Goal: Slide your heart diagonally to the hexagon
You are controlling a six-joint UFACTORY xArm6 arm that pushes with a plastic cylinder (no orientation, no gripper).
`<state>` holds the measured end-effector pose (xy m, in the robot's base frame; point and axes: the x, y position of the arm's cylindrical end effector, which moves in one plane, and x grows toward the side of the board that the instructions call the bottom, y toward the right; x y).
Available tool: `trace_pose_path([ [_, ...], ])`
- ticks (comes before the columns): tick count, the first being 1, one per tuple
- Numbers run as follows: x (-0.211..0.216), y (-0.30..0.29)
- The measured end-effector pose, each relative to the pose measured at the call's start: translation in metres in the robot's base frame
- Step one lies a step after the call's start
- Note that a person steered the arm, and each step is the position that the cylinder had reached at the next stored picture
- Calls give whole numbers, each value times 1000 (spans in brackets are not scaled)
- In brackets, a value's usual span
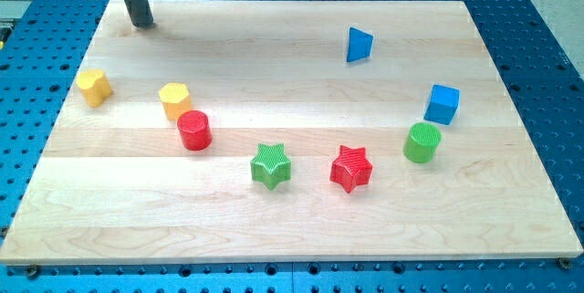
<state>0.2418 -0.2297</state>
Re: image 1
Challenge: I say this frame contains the red star block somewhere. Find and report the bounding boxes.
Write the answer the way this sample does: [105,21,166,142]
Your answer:
[329,145,373,194]

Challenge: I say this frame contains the red cylinder block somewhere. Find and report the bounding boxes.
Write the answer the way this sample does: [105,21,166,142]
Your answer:
[177,110,213,151]

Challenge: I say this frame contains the blue triangle block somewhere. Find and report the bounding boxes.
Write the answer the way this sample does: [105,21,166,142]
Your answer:
[346,27,374,63]

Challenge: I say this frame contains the yellow heart block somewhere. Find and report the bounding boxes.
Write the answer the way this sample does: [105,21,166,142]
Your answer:
[76,68,113,108]

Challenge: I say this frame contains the yellow hexagon block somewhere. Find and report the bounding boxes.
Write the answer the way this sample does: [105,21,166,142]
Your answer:
[159,82,193,120]

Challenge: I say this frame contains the green cylinder block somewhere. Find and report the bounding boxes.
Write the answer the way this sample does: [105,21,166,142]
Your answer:
[402,122,442,163]

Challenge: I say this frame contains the light wooden board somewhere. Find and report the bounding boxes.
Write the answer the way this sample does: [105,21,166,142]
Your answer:
[1,0,582,266]

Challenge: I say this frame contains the green star block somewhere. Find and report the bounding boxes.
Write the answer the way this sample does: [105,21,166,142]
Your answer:
[250,143,291,191]

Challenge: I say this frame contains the blue cube block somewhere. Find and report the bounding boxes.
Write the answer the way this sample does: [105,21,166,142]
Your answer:
[423,85,460,125]

